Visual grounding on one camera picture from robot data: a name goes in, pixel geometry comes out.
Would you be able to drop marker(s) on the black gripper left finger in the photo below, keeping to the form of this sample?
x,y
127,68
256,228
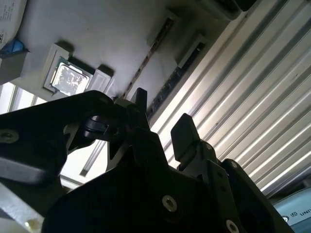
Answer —
x,y
36,133

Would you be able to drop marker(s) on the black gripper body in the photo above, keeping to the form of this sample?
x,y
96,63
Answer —
x,y
121,206

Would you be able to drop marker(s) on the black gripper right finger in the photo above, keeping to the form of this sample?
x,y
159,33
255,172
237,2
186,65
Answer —
x,y
184,136

